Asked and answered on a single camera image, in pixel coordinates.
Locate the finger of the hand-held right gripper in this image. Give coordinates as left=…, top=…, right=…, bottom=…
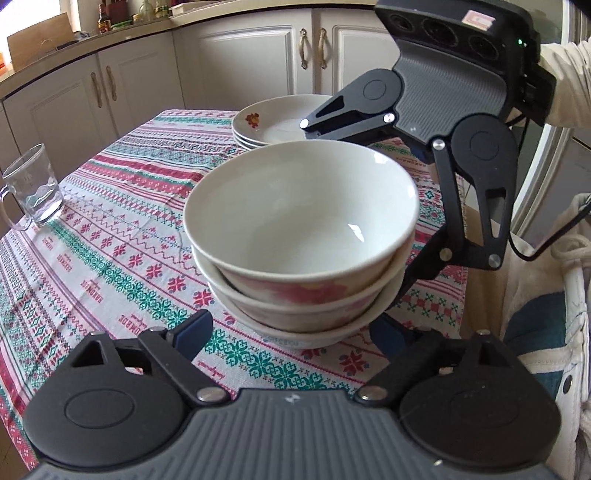
left=387, top=144, right=514, bottom=311
left=299, top=82, right=399, bottom=147

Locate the white ceramic bowl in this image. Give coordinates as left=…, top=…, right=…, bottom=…
left=191, top=244, right=414, bottom=334
left=208, top=277, right=409, bottom=350
left=183, top=141, right=420, bottom=317

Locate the black cable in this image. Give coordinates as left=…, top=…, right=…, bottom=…
left=505, top=200, right=591, bottom=262

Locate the person's right forearm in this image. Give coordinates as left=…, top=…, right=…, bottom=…
left=538, top=41, right=591, bottom=134

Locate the person's torso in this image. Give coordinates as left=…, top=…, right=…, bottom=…
left=501, top=194, right=591, bottom=480

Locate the cardboard box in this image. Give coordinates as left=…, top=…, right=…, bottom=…
left=7, top=13, right=77, bottom=72

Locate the patterned tablecloth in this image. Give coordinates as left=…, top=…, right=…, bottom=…
left=0, top=108, right=469, bottom=472

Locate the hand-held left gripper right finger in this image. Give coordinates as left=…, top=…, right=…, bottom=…
left=355, top=316, right=525, bottom=408

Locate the knife block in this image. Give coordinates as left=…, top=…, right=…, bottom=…
left=105, top=0, right=132, bottom=24

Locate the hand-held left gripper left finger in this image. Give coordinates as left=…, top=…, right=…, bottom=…
left=59, top=310, right=230, bottom=408

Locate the clear glass mug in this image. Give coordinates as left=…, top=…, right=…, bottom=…
left=0, top=144, right=65, bottom=232

